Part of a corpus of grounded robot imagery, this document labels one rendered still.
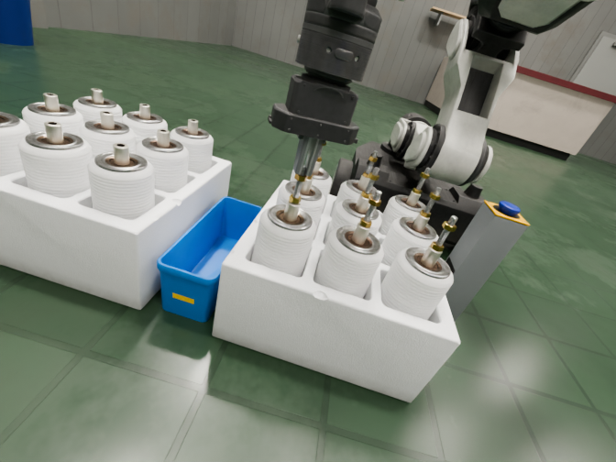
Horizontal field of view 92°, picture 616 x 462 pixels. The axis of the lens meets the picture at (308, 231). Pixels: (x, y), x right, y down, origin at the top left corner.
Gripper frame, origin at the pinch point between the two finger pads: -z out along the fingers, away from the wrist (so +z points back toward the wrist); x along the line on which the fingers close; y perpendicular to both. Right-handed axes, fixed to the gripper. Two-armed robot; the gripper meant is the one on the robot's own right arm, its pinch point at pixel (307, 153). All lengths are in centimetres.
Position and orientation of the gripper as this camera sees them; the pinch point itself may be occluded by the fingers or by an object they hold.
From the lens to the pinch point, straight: 44.9
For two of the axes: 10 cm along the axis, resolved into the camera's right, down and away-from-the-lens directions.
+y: -1.8, -5.7, 8.0
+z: 2.5, -8.2, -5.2
